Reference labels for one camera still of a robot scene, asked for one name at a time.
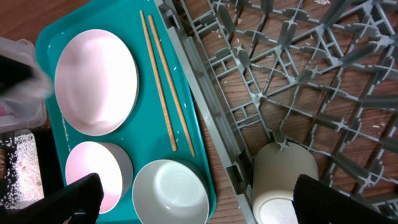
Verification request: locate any large white plate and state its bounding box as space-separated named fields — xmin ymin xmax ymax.
xmin=54 ymin=29 xmax=139 ymax=136

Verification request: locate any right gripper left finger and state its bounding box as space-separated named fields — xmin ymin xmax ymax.
xmin=1 ymin=173 xmax=104 ymax=224

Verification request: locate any black tray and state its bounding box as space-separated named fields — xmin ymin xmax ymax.
xmin=1 ymin=129 xmax=63 ymax=213

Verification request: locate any teal serving tray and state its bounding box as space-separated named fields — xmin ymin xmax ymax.
xmin=35 ymin=0 xmax=216 ymax=212

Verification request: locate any wooden chopstick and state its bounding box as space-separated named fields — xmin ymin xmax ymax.
xmin=139 ymin=10 xmax=177 ymax=152
xmin=148 ymin=15 xmax=196 ymax=157

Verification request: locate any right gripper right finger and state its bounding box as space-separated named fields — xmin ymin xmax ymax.
xmin=292 ymin=174 xmax=395 ymax=224

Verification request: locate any clear plastic bin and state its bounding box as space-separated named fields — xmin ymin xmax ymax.
xmin=1 ymin=37 xmax=53 ymax=133

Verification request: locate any grey dishwasher rack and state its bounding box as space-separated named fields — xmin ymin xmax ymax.
xmin=155 ymin=1 xmax=397 ymax=223

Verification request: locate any grey bowl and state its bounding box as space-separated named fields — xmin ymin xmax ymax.
xmin=132 ymin=159 xmax=210 ymax=224

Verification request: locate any white cup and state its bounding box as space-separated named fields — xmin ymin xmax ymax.
xmin=252 ymin=142 xmax=318 ymax=224

